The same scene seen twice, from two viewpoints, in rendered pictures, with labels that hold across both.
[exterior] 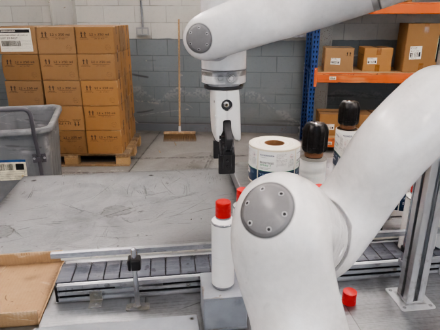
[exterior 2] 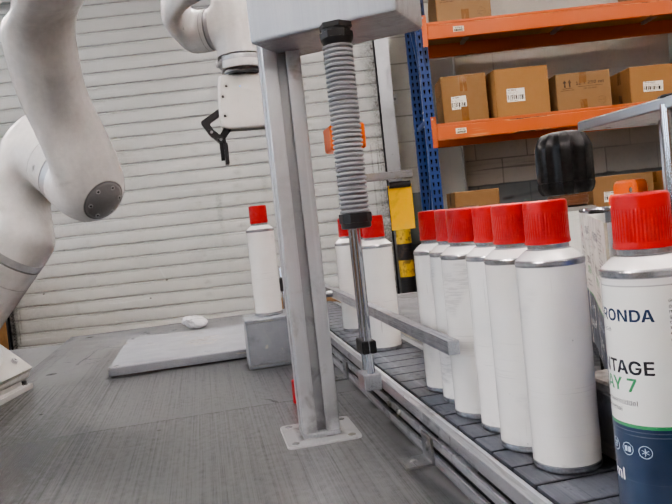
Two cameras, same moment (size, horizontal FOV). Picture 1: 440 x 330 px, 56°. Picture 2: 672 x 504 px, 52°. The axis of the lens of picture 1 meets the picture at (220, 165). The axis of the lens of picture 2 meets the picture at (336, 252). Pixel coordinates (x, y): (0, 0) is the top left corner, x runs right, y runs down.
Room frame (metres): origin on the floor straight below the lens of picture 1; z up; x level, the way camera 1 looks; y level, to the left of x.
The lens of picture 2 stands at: (0.85, -1.29, 1.09)
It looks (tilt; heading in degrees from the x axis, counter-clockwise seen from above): 3 degrees down; 86
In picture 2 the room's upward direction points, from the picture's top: 6 degrees counter-clockwise
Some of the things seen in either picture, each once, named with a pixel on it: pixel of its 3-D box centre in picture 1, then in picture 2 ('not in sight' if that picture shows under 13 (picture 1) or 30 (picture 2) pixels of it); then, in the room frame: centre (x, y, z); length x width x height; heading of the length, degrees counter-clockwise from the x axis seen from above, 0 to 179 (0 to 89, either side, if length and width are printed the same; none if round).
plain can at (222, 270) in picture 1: (222, 243); (263, 260); (0.80, -0.01, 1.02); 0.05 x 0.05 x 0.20
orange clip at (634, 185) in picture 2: not in sight; (625, 194); (1.11, -0.78, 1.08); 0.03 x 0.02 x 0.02; 97
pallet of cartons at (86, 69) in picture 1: (76, 93); not in sight; (4.49, 1.55, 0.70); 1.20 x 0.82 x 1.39; 91
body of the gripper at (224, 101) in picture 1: (223, 109); (245, 99); (0.80, -0.01, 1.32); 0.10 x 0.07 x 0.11; 7
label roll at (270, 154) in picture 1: (274, 160); not in sight; (1.56, -0.21, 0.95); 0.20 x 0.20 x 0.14
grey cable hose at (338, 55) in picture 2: not in sight; (345, 127); (0.92, -0.59, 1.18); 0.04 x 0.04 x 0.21
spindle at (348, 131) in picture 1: (346, 135); not in sight; (1.62, -0.51, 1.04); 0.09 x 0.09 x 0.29
